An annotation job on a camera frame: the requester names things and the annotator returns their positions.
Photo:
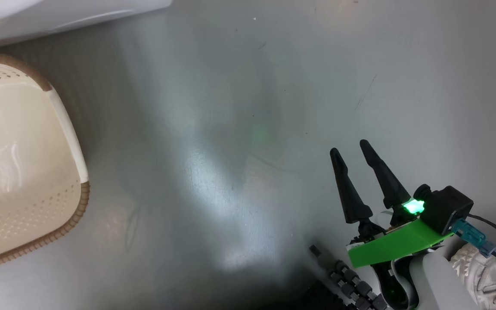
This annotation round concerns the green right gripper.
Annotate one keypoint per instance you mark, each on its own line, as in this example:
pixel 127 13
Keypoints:
pixel 394 245

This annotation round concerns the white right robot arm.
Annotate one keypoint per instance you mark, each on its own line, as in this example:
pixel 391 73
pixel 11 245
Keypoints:
pixel 437 284

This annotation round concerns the white front-load washing machine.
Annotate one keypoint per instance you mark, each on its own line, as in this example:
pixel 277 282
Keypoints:
pixel 37 17

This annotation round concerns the white sneaker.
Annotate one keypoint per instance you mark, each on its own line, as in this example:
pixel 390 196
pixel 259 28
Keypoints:
pixel 489 280

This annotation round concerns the cream perforated laundry basket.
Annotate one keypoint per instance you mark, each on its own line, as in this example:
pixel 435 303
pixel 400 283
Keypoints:
pixel 15 172

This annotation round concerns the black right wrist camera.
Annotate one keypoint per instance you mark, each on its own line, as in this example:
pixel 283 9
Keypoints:
pixel 448 209

